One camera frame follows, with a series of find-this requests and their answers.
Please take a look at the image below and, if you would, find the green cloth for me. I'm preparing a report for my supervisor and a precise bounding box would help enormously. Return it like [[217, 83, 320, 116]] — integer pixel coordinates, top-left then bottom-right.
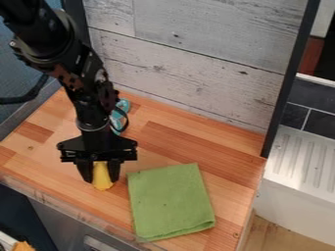
[[125, 162, 217, 243]]

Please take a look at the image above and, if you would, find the teal toy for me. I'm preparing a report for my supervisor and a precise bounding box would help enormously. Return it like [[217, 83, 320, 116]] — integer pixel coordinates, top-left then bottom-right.
[[108, 98, 132, 136]]

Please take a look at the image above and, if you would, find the yellow toy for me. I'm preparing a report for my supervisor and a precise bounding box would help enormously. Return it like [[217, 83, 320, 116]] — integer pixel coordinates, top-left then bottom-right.
[[90, 160, 116, 192]]

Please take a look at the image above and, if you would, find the white toy kitchen unit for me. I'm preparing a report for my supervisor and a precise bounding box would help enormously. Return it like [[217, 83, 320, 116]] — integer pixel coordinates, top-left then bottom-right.
[[252, 72, 335, 247]]

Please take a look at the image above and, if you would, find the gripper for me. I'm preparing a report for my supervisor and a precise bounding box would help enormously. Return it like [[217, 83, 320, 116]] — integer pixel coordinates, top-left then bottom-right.
[[56, 125, 139, 184]]

